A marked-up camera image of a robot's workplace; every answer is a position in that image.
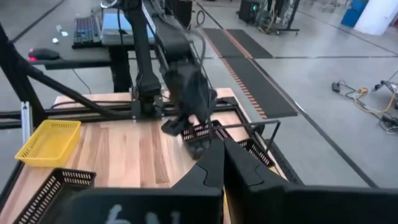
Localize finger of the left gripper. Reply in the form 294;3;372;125
160;116;191;138

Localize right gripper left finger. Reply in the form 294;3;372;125
172;138;225;190

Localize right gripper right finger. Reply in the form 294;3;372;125
223;139;290;224

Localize black slotted plastic basket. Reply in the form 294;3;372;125
12;167;97;224
179;119;233;161
231;136;276;169

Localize yellow slotted plastic basket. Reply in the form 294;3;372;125
222;166;282;224
14;119;82;168

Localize black orange-striped floor mat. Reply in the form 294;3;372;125
201;27;299;121

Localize black box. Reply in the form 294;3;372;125
169;0;193;29

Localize black computer tower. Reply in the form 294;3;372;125
238;0;269;26

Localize blue grey laptop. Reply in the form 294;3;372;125
99;6;156;47

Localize grey desk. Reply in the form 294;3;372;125
27;6;162;93

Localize backlit computer keyboard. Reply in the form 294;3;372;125
72;15;103;50

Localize black equipment stand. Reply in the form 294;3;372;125
257;0;302;35

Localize black mouse with red light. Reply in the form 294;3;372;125
27;47;62;62

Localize blue bin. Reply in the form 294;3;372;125
340;0;369;28

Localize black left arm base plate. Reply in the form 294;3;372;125
130;93;165;121

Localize wooden shelf with black frame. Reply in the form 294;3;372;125
211;119;282;175

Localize black aluminium table frame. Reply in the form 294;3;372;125
0;21;249;200

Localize tangled floor cables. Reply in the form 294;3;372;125
331;70;398;135

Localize silver aluminium post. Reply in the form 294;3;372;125
21;101;34;146

